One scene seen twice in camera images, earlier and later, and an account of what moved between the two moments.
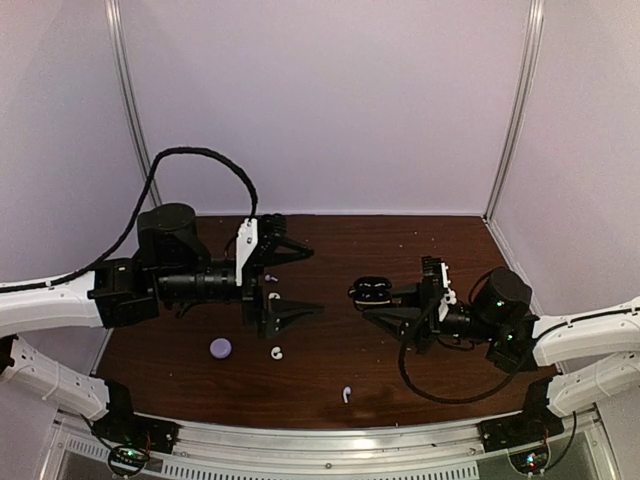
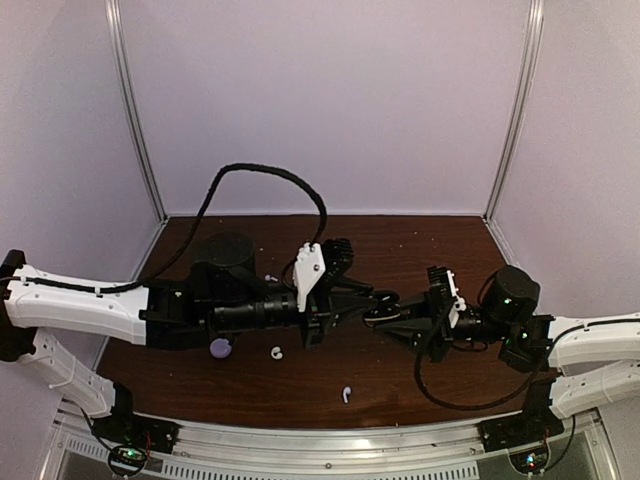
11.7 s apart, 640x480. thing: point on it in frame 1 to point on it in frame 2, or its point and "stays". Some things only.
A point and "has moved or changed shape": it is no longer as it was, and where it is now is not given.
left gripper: x=253 y=310 to x=324 y=309
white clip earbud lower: x=276 y=350 stays
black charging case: x=370 y=291 has moved or changed shape
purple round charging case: x=220 y=348 stays
